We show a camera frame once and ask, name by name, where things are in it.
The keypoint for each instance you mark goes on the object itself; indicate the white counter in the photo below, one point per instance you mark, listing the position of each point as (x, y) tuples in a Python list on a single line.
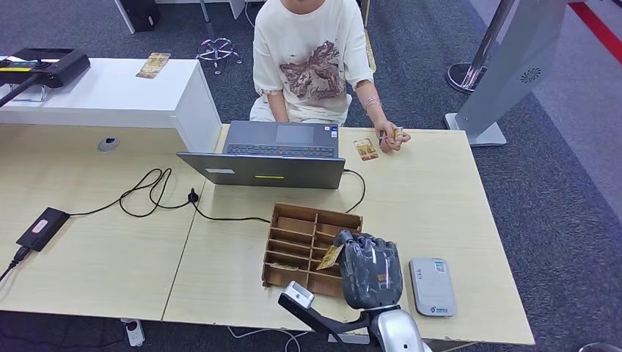
[(112, 92)]

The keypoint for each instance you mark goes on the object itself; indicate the grey desk grommet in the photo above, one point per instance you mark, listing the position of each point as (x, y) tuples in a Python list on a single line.
[(107, 144)]

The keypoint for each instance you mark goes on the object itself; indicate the chrome stanchion post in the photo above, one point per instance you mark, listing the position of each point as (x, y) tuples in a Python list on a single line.
[(486, 44)]

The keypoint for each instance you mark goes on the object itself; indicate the clear acrylic stand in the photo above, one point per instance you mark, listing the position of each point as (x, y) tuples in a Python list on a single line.
[(29, 94)]

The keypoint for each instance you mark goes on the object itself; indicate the white table frame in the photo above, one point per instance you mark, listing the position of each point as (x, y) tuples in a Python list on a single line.
[(236, 7)]

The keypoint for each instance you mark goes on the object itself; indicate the chrome chair base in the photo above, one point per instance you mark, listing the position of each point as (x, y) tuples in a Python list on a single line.
[(217, 50)]

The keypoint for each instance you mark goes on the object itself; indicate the grey laptop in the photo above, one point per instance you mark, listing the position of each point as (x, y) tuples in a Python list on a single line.
[(262, 170)]

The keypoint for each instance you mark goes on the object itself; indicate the pale card in slot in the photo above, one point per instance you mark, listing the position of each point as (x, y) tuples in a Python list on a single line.
[(279, 266)]

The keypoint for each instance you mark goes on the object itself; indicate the patterned brochure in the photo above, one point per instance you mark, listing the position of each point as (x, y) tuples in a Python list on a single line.
[(152, 65)]

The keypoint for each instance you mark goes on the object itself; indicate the silver kiosk stand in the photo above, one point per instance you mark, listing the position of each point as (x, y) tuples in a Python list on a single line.
[(515, 63)]

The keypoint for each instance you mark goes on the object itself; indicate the tan chair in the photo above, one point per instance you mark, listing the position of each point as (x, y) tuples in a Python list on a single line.
[(370, 51)]

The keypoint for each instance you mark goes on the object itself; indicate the black box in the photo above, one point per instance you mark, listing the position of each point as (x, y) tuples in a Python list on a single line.
[(140, 14)]

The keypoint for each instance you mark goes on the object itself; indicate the patterned gold room key card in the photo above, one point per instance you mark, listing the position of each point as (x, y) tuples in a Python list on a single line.
[(330, 257)]

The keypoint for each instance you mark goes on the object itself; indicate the black printer device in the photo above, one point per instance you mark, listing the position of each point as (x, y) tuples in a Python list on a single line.
[(53, 65)]

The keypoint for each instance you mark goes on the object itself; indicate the black power adapter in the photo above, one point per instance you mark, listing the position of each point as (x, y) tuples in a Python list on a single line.
[(42, 229)]

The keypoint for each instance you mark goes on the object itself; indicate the person's left forearm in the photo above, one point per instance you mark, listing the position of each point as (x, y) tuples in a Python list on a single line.
[(371, 99)]

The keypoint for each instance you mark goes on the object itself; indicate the white power strip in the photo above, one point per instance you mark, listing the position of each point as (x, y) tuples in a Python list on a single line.
[(133, 333)]

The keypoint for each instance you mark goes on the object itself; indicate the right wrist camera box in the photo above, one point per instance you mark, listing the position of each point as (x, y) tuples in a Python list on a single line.
[(298, 294)]

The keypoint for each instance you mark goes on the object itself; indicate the person's left hand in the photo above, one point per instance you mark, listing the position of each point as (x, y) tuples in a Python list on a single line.
[(386, 138)]

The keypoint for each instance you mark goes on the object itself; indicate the wooden card organizer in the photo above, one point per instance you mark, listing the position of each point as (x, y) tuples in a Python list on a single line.
[(291, 243)]

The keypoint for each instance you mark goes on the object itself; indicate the patterned gold ID card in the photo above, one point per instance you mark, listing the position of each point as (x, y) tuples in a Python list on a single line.
[(398, 137)]

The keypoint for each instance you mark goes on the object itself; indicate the person's right forearm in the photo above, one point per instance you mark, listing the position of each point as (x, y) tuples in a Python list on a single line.
[(278, 107)]

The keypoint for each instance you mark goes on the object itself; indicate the person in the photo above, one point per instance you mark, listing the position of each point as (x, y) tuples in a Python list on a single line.
[(311, 58)]

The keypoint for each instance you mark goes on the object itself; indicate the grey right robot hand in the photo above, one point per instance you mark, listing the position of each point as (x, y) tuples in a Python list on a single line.
[(371, 272)]

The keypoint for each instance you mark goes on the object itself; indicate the white card reader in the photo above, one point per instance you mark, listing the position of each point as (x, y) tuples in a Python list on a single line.
[(431, 286)]

